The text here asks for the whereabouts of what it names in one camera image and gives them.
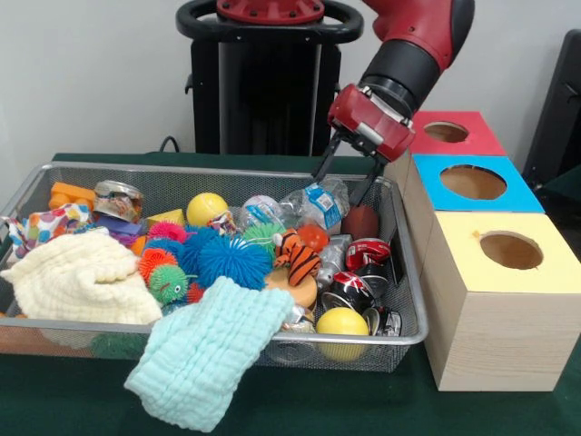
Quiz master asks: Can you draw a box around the blue spiky ball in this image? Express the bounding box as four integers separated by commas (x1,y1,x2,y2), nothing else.
177,227,219,276
198,234,275,290

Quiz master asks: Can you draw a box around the yellow ball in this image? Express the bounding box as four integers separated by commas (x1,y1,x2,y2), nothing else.
316,307,371,361
186,193,230,227

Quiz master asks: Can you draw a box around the orange foam disc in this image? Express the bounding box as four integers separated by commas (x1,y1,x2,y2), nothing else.
265,269,319,310

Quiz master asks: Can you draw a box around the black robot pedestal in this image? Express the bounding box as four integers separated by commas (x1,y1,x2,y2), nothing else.
177,0,364,155

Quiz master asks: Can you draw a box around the dark green table cloth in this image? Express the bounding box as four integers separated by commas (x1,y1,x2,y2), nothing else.
0,153,581,436

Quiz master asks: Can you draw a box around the orange striped tiger plush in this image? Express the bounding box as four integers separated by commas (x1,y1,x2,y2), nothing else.
272,227,322,284

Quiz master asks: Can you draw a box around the wooden box with three holes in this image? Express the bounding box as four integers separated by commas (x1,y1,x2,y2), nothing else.
384,110,581,393

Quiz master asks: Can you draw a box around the colourful patterned cloth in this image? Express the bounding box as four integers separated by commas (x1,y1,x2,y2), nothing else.
3,203,94,257

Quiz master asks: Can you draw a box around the clear mesh bin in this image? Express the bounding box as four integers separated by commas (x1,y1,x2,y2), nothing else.
0,163,428,370

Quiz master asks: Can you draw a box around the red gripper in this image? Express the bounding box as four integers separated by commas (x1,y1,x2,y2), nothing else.
312,84,417,206

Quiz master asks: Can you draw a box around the red soda can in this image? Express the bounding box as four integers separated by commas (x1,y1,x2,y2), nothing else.
345,238,393,273

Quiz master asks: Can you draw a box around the mint green cloth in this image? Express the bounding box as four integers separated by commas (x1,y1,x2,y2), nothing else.
124,272,293,431

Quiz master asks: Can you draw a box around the brown toy football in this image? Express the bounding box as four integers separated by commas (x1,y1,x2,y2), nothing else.
342,204,380,243

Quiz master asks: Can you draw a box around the cream knitted cloth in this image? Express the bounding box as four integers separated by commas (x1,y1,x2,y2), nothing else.
0,234,164,325

